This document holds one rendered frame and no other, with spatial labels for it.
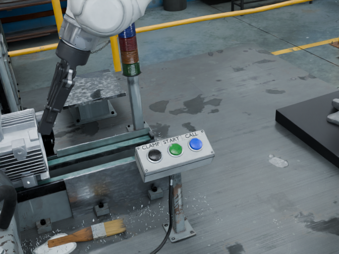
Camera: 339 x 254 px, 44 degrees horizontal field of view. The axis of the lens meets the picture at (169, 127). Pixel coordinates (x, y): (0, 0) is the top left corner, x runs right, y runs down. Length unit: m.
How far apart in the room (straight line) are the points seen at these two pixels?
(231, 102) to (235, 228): 0.72
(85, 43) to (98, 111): 0.74
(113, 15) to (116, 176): 0.54
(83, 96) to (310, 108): 0.84
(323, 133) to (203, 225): 0.55
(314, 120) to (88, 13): 0.98
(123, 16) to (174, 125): 0.86
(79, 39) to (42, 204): 0.47
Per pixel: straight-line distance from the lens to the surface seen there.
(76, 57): 0.97
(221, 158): 1.37
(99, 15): 0.75
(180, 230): 1.11
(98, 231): 1.15
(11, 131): 1.09
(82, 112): 1.66
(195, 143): 0.95
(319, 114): 1.56
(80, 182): 1.15
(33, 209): 1.19
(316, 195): 1.25
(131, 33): 1.38
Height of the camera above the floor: 1.59
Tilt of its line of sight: 30 degrees down
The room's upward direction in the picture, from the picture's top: 5 degrees counter-clockwise
